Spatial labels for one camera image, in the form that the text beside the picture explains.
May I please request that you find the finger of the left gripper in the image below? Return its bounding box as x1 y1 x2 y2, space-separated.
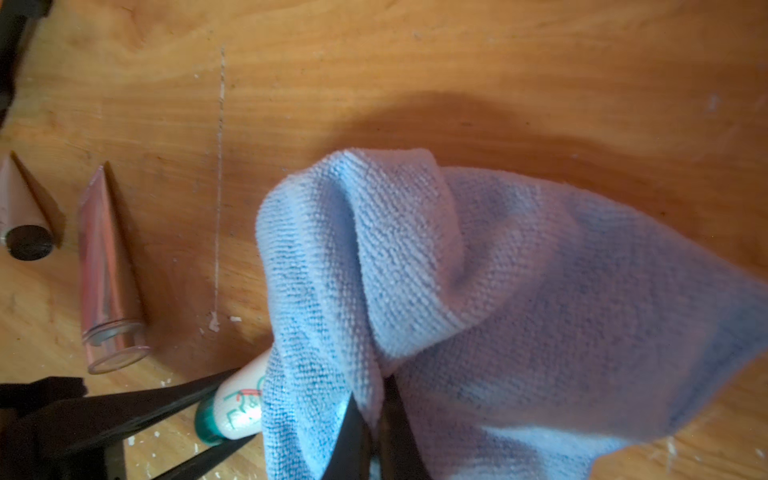
154 435 255 480
23 369 235 456

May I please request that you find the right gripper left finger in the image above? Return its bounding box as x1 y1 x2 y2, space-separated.
322 396 372 480

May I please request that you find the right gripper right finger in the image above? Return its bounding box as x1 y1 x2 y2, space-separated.
377 376 431 480

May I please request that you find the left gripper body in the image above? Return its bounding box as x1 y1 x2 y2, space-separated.
1 377 126 479

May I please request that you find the green cap toothpaste tube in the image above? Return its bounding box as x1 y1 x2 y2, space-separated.
194 348 271 446

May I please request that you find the pink translucent tube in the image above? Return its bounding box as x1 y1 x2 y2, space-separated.
77 167 150 375

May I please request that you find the blue microfiber cloth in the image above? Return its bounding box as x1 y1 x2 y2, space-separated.
255 149 767 479

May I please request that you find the black cap white tube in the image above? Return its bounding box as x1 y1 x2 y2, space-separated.
1 153 54 261

